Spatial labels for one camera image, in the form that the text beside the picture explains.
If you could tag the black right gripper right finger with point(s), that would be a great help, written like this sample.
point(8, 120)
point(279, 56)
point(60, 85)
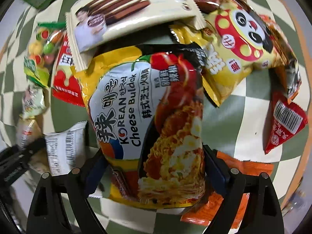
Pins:
point(262, 214)

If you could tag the orange snack packet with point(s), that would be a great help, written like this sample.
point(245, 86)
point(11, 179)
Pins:
point(223, 206)

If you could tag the red triangular snack packet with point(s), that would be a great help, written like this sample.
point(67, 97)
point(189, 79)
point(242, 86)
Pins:
point(288, 119)

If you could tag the Korean cheese buldak noodle bag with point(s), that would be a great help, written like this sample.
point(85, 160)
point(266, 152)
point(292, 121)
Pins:
point(145, 103)

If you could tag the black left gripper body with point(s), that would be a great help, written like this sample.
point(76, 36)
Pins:
point(14, 161)

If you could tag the white barcode snack packet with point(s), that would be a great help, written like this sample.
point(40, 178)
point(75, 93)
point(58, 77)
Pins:
point(66, 150)

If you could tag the green white checkered mat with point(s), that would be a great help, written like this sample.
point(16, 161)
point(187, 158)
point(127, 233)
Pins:
point(236, 127)

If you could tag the small pale snack packet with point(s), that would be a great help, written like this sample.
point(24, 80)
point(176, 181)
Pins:
point(33, 102)

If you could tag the red cheese snack packet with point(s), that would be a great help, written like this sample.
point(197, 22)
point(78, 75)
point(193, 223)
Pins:
point(65, 86)

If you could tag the colourful candy bag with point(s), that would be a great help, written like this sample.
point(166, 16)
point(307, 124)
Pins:
point(42, 51)

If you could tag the yellow panda snack bag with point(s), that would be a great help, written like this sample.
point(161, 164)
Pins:
point(236, 41)

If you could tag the Franzzi cookie pack cream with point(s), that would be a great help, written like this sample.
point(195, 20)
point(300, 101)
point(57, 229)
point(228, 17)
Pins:
point(91, 23)

